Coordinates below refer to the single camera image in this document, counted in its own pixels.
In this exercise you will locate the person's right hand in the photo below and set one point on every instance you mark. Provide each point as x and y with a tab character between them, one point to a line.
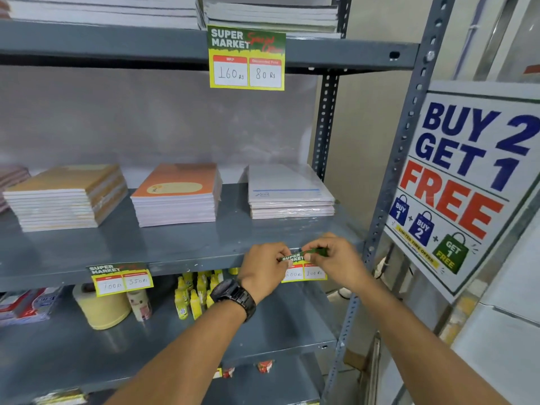
341	263

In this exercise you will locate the person's left hand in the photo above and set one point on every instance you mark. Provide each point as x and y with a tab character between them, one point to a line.
263	269

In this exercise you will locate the grey metal shelf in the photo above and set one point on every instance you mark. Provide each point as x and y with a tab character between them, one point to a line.
168	244

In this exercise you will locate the person's left forearm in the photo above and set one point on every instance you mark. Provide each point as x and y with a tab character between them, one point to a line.
181	362

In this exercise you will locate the person's right forearm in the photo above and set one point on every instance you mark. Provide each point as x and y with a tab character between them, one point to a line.
422	354

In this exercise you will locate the black wristwatch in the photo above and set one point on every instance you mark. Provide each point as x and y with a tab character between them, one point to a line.
232	295

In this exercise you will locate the row of yellow glue bottles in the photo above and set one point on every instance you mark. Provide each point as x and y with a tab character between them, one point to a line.
196	295

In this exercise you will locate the plastic-wrapped stack of white pads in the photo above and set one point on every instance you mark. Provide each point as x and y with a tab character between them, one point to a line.
289	194

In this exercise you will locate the small red packet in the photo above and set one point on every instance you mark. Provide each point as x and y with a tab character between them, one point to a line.
228	372
265	366

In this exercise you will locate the stack of orange notebooks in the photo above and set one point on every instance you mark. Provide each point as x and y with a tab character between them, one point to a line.
177	194
10	181

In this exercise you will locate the white blue red sale poster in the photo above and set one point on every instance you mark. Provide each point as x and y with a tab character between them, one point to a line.
464	164

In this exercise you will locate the large cream tape roll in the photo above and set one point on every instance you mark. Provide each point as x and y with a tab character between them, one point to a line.
101	307

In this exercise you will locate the white cabinet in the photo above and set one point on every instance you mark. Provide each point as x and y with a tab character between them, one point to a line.
506	354

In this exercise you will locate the stack of tan notebooks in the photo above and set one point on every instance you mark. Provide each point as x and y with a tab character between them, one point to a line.
67	198

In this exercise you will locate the stack of white notebooks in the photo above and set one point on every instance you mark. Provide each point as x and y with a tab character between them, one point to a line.
270	14

